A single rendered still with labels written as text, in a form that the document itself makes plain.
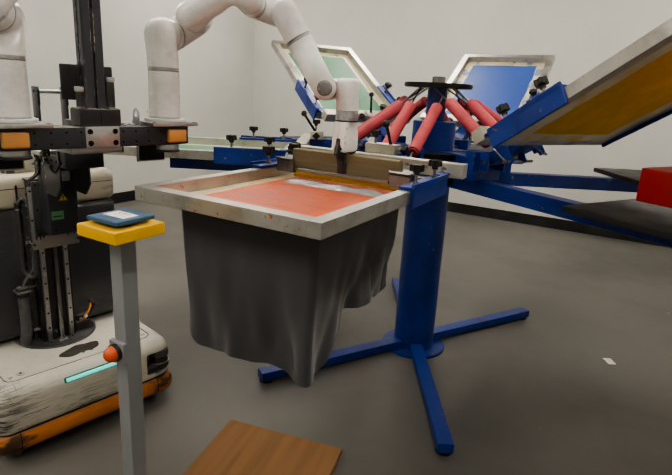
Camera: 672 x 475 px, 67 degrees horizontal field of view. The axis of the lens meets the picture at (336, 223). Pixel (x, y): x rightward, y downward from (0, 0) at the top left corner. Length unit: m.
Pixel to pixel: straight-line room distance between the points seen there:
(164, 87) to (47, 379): 1.06
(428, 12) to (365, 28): 0.78
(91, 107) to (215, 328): 0.73
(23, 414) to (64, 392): 0.13
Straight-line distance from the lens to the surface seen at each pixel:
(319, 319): 1.30
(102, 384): 2.11
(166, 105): 1.72
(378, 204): 1.29
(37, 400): 2.04
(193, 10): 1.71
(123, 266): 1.22
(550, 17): 5.73
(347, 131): 1.65
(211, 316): 1.50
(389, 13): 6.26
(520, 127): 1.71
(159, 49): 1.72
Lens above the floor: 1.25
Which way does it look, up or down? 14 degrees down
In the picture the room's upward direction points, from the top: 3 degrees clockwise
